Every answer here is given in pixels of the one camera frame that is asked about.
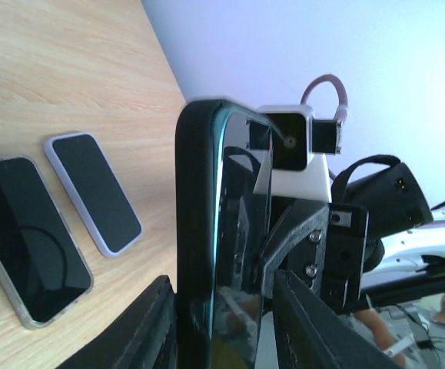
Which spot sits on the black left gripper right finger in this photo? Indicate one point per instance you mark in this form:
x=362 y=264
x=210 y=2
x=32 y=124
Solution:
x=309 y=334

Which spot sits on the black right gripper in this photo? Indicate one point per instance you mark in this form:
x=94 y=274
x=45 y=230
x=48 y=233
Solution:
x=330 y=245

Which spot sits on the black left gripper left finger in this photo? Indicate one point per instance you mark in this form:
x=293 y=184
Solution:
x=142 y=336

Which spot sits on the green-edged black phone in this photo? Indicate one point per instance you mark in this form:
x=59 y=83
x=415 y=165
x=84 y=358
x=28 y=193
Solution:
x=244 y=217

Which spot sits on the black phone case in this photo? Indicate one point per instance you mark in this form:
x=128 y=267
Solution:
x=199 y=144

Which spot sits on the white-edged black phone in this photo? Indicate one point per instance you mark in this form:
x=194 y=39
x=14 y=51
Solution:
x=26 y=234

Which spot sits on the lavender phone case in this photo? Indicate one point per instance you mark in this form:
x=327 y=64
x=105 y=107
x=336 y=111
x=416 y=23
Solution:
x=72 y=196

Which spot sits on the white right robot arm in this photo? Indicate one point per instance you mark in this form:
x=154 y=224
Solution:
x=412 y=267

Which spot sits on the person in background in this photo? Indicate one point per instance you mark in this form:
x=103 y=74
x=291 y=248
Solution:
x=412 y=335

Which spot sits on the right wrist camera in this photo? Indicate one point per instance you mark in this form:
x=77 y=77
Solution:
x=301 y=144

